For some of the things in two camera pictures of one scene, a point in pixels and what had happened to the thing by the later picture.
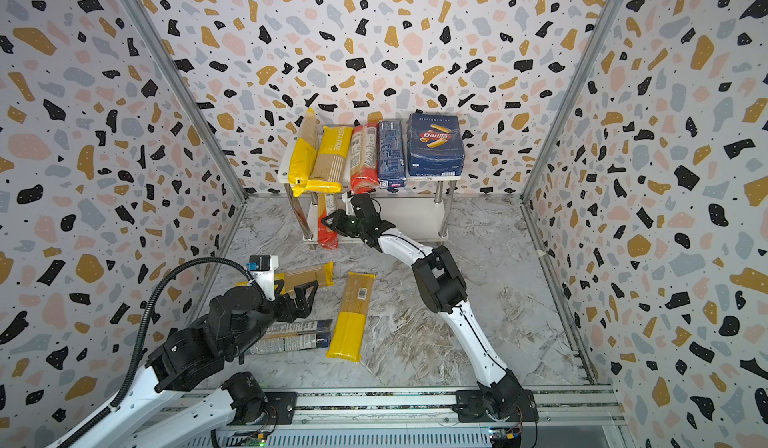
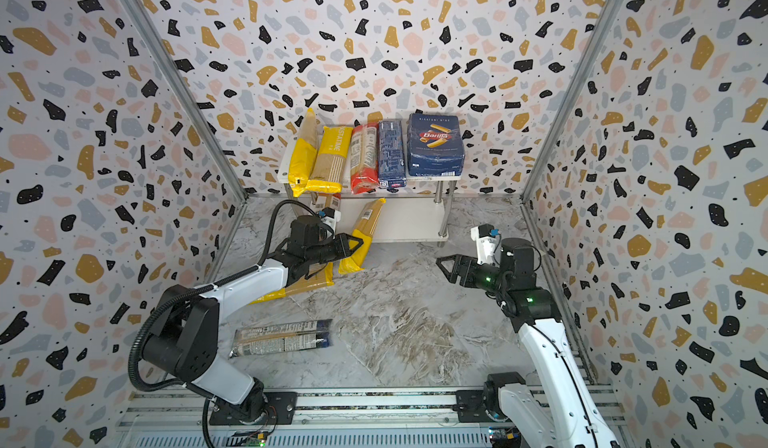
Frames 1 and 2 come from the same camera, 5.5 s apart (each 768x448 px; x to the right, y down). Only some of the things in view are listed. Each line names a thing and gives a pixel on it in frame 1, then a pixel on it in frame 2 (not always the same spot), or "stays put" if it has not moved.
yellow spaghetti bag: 330,161 stays put
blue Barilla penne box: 435,145 stays put
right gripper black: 343,223 -> 465,270
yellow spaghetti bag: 304,154 stays put
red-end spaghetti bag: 364,158 stays put
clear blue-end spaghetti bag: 284,336 stays put
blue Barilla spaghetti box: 391,155 stays put
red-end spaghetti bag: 327,237 -> 328,200
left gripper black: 293,312 -> 343,250
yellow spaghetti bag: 347,339 -> 362,230
